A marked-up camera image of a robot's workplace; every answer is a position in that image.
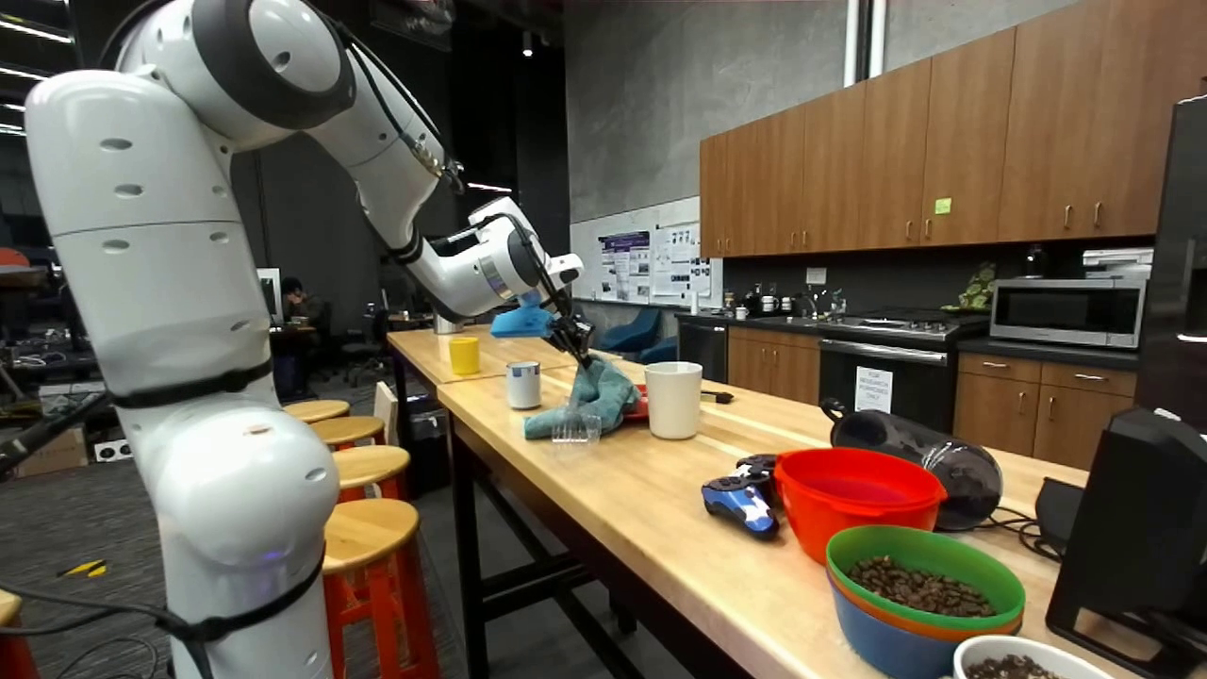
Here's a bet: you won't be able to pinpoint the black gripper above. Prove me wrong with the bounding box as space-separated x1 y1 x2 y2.
539 275 601 371

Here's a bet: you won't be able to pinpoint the teal cloth towel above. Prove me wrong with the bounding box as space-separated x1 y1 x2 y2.
521 352 644 445

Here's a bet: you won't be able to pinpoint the blue lounge chair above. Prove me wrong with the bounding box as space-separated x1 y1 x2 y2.
593 304 668 367

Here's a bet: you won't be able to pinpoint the small white cup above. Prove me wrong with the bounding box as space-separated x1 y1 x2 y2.
502 357 549 416

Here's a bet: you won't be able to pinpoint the clear plastic measuring cup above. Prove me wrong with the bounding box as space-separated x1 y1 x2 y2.
542 424 610 461

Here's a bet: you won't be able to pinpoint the white poster board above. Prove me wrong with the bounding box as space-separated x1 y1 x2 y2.
566 197 728 317

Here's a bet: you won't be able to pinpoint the tall white cup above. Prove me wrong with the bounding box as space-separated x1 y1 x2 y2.
644 357 708 445

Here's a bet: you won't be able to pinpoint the yellow mug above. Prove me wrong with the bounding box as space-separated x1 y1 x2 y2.
447 333 487 382

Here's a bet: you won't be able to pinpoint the wooden stool with orange legs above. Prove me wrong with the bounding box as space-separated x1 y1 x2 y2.
329 440 417 510
321 495 447 679
0 585 46 679
280 395 355 430
307 410 389 453

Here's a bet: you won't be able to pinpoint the black built-in oven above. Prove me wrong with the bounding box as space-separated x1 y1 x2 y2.
814 333 961 432

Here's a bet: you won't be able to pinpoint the red bowl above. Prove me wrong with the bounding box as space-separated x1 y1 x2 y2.
774 445 950 567

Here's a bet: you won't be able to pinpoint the green potted plant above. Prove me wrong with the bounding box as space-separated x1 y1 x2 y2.
950 260 1000 317

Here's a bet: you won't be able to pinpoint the green bowl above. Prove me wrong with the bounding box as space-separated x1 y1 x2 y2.
823 522 1030 635

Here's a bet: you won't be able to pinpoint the orange bowl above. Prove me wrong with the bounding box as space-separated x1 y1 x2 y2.
826 587 1025 650

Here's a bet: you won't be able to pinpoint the blue bowl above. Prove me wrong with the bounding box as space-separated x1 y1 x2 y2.
831 602 1010 679

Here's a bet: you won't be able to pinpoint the brown wooden lower cabinets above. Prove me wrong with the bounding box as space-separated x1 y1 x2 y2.
723 324 1147 473

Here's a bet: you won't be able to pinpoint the brown wooden cabinets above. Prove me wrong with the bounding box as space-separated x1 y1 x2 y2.
723 324 1147 473
699 0 1207 265

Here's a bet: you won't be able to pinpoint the brown wooden upper cabinets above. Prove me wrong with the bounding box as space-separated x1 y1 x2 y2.
699 0 1207 265

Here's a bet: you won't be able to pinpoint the silver microwave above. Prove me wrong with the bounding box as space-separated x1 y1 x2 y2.
986 272 1152 353

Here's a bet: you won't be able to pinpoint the white bowl with beans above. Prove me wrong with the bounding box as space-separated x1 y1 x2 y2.
950 631 1114 679

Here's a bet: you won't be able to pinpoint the black speaker box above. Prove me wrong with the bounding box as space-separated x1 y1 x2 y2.
1043 404 1207 679

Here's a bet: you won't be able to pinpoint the stainless steel refrigerator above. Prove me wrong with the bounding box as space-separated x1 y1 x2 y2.
1134 89 1207 432

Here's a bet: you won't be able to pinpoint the black frame of mug table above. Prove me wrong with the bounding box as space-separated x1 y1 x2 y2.
380 341 423 426

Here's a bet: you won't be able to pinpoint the black frame of plate table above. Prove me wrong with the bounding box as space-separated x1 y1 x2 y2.
447 410 760 679

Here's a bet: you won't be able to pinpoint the black cable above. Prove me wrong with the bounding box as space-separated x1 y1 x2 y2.
974 498 1070 567

